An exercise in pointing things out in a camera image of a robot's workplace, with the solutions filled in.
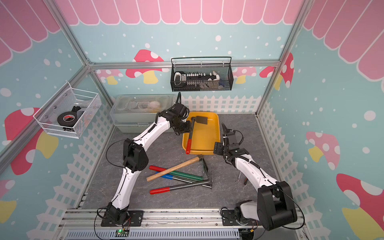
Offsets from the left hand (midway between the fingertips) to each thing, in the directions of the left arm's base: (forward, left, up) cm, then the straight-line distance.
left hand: (189, 131), depth 94 cm
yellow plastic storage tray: (+9, -10, -16) cm, 21 cm away
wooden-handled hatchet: (-21, +8, -8) cm, 24 cm away
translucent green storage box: (+14, +39, +1) cm, 42 cm away
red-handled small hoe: (+22, -8, -12) cm, 26 cm away
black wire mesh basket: (+23, -22, +21) cm, 38 cm away
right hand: (-10, -19, -1) cm, 21 cm away
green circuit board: (-52, +31, -14) cm, 63 cm away
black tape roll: (-11, +56, +22) cm, 61 cm away
